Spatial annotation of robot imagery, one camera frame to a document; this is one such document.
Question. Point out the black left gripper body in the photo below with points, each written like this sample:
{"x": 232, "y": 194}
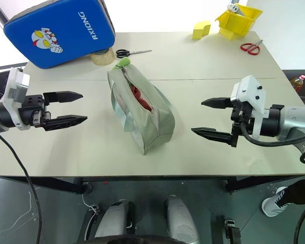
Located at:
{"x": 31, "y": 111}

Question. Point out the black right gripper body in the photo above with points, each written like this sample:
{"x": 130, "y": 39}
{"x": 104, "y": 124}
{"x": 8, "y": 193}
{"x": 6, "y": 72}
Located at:
{"x": 237, "y": 114}

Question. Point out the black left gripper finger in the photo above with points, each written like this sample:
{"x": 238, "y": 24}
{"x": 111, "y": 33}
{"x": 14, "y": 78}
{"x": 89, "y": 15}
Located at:
{"x": 64, "y": 96}
{"x": 66, "y": 121}

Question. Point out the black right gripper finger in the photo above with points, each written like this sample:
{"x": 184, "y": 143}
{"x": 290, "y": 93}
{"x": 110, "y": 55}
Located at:
{"x": 213, "y": 134}
{"x": 217, "y": 103}

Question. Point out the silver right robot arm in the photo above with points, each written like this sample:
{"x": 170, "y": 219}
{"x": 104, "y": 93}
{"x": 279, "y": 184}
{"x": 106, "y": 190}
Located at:
{"x": 292, "y": 122}

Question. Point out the grey-green zipper pouch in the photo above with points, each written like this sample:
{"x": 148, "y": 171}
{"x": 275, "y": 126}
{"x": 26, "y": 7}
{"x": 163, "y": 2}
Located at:
{"x": 152, "y": 127}

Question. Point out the beige tape roll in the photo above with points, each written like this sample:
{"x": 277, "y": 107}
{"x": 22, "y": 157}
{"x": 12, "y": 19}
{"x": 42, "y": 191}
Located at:
{"x": 103, "y": 58}

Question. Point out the yellow oil bottle red cap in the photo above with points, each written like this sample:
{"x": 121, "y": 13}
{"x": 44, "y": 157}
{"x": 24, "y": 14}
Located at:
{"x": 298, "y": 84}

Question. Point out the blue cartoon print pad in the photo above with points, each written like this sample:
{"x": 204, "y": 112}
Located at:
{"x": 66, "y": 28}

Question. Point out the yellow foam block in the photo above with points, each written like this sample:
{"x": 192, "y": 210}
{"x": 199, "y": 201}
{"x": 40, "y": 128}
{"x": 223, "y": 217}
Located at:
{"x": 199, "y": 31}

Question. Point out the red cloth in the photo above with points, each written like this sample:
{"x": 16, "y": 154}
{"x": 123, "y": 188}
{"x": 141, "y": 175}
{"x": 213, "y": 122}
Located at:
{"x": 142, "y": 97}

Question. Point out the yellow plastic bin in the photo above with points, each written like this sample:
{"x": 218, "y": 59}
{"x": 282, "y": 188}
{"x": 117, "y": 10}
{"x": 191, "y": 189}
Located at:
{"x": 235, "y": 24}

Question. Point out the white sneaker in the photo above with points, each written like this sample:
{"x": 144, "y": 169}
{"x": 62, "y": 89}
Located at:
{"x": 272, "y": 203}

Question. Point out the silver right robot leg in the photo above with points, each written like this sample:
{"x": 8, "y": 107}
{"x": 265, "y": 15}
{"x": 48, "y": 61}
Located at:
{"x": 180, "y": 218}

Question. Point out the silver robot leg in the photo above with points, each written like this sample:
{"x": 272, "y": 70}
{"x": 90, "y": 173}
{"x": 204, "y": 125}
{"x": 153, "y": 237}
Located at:
{"x": 180, "y": 218}
{"x": 113, "y": 221}

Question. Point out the white device with dark dots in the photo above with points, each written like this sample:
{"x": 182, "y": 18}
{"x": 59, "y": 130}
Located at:
{"x": 233, "y": 7}

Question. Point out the black trouser leg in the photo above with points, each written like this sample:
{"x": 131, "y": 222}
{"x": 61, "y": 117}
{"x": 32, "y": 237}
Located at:
{"x": 300, "y": 194}

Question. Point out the silver left robot leg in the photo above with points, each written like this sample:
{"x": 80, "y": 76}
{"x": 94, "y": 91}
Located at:
{"x": 113, "y": 221}

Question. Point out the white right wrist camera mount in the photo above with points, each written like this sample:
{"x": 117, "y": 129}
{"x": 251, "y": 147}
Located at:
{"x": 250, "y": 87}

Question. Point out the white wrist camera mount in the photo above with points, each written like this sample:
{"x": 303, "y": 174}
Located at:
{"x": 250, "y": 87}
{"x": 15, "y": 84}

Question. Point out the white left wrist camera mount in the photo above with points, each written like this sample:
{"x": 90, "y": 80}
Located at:
{"x": 15, "y": 84}

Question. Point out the black table frame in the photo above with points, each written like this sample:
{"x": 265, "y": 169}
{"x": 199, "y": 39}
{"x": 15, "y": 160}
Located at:
{"x": 66, "y": 185}

